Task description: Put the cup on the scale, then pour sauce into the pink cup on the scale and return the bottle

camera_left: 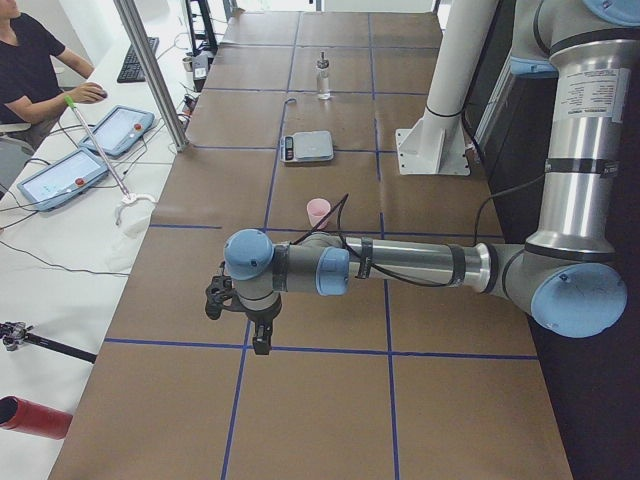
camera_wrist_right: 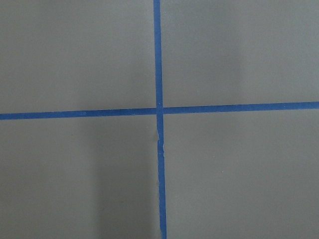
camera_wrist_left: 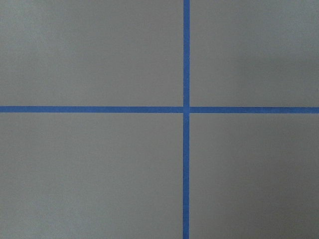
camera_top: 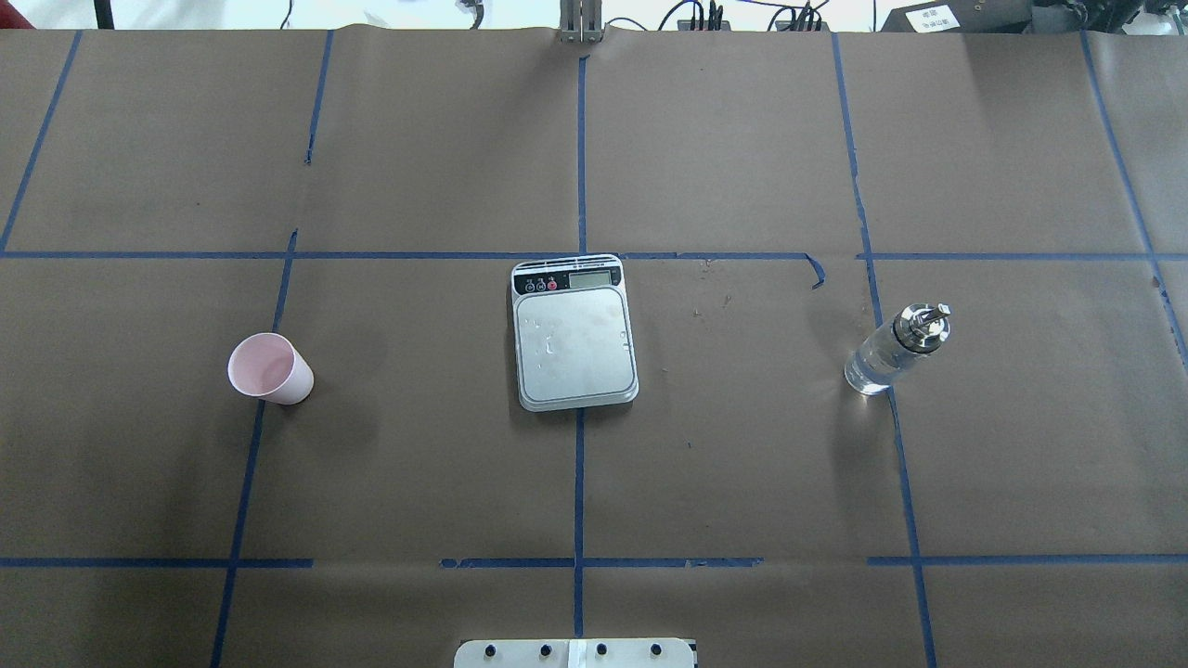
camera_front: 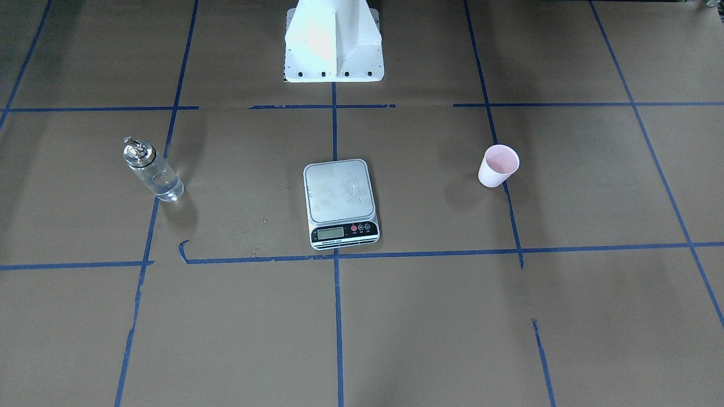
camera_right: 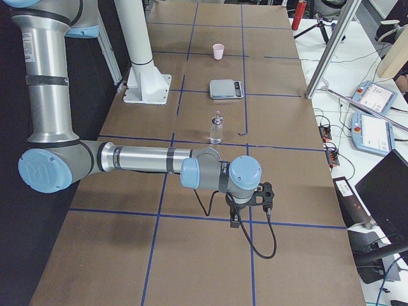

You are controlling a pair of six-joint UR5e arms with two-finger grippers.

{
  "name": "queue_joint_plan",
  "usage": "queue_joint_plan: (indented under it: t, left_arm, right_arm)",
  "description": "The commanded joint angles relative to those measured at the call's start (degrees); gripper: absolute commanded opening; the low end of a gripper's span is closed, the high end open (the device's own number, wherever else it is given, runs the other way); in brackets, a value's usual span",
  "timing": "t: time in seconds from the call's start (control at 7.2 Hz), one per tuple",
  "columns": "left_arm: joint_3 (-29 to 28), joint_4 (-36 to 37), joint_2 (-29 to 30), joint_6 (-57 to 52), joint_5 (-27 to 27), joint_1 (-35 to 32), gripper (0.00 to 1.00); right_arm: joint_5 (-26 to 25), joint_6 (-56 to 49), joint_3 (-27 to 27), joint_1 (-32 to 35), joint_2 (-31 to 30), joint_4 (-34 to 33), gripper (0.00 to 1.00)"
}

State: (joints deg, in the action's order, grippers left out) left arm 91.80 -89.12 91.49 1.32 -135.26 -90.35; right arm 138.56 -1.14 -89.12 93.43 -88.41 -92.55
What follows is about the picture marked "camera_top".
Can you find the glass sauce bottle steel cap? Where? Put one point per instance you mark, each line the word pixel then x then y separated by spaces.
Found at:
pixel 909 337

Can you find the pink plastic cup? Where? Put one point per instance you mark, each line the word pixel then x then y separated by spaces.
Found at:
pixel 268 367

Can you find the silver digital kitchen scale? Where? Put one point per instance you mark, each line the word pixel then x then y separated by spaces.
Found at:
pixel 572 333

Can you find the brown paper table cover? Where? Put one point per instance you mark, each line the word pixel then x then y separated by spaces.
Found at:
pixel 366 347

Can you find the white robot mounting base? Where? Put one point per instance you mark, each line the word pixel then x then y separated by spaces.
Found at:
pixel 575 653

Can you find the aluminium frame post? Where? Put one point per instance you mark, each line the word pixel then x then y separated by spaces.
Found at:
pixel 581 21

